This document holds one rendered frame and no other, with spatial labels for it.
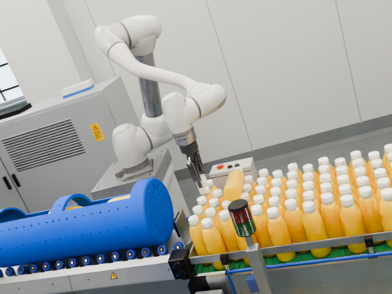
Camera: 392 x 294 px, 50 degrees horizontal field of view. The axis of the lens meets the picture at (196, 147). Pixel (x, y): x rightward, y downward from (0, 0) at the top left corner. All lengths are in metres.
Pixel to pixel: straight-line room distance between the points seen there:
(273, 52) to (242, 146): 1.05
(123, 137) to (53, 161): 1.44
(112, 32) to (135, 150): 0.65
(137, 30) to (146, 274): 1.10
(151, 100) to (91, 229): 0.78
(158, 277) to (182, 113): 0.70
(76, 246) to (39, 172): 1.89
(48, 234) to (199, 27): 2.88
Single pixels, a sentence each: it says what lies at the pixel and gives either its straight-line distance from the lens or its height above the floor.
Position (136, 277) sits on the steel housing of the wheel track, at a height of 0.86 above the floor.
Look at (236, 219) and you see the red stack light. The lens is 1.26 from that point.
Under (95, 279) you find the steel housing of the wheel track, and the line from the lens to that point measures 1.99.
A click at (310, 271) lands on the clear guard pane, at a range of 1.51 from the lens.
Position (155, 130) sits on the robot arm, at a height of 1.27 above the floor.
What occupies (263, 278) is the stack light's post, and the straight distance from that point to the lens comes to 1.40.
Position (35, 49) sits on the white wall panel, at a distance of 4.49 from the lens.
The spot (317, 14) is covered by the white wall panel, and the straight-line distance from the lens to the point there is 4.30.
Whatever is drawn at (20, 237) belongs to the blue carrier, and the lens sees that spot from 2.05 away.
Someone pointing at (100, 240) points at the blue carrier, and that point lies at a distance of 1.82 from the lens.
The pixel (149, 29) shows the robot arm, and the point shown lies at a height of 1.78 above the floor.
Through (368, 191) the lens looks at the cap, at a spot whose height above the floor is 1.10.
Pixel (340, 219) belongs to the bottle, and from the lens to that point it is 1.50.
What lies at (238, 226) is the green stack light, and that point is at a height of 1.20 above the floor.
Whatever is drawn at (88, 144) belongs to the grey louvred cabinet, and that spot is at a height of 1.07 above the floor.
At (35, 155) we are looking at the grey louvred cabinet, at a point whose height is 1.11.
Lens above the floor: 1.86
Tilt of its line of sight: 19 degrees down
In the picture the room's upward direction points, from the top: 20 degrees counter-clockwise
